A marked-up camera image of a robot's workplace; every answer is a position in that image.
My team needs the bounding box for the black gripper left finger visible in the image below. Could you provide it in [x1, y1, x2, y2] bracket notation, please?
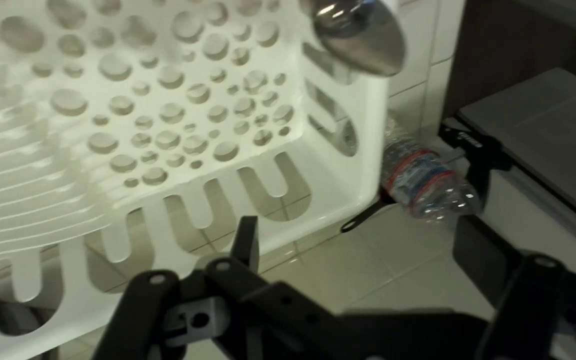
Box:
[230, 216, 261, 270]

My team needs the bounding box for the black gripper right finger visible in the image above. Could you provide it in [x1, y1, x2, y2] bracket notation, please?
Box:
[453, 216, 523, 306]

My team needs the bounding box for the large silver spoon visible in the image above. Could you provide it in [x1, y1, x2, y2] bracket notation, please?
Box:
[302, 0, 406, 78]

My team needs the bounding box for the clear plastic water bottle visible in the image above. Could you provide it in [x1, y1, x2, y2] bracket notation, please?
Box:
[380, 118, 482, 222]

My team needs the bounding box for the black pan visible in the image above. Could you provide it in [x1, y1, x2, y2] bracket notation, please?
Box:
[341, 188, 396, 231]

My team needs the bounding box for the white dish rack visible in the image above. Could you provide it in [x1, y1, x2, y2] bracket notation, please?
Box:
[0, 0, 388, 360]

